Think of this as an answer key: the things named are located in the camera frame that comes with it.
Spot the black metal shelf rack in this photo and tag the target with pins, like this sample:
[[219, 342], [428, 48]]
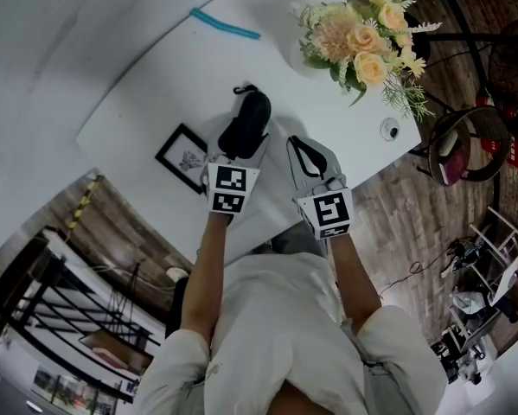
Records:
[[64, 314]]

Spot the yellow black striped tape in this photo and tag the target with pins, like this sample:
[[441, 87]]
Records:
[[85, 203]]

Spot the white table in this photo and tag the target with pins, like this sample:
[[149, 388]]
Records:
[[224, 72]]

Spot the black zippered case item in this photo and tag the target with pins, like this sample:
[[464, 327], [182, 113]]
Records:
[[253, 115]]

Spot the round white table grommet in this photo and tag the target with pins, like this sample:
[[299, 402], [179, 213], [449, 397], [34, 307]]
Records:
[[389, 129]]

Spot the brown wicker chair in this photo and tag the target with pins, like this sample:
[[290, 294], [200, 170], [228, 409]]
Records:
[[479, 123]]

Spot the black tripod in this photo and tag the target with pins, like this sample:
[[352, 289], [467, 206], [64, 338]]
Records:
[[122, 296]]

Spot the black picture frame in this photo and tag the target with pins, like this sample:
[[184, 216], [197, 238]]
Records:
[[181, 156]]

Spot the person's right forearm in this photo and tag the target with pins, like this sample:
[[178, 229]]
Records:
[[351, 275]]

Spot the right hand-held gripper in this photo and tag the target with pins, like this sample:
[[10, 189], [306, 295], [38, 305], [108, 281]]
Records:
[[330, 212]]

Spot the white metal rack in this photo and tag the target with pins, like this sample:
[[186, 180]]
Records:
[[487, 301]]

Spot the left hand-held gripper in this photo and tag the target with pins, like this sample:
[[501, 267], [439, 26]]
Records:
[[230, 184]]

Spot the person's left forearm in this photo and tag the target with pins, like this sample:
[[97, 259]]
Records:
[[206, 275]]

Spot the black metal chair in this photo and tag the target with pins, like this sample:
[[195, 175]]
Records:
[[505, 59]]

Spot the person's white shirt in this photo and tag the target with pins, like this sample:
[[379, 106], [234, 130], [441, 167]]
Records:
[[276, 331]]

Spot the yellow artificial flower bouquet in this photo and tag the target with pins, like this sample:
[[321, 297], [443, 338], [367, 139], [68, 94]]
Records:
[[366, 41]]

